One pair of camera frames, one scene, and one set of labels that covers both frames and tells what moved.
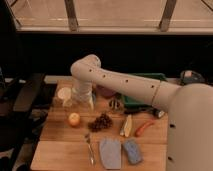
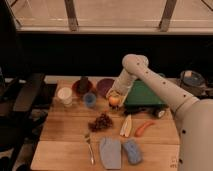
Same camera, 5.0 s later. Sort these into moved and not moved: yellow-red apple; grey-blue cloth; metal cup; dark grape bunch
Moved: yellow-red apple
Not moved: metal cup; grey-blue cloth; dark grape bunch
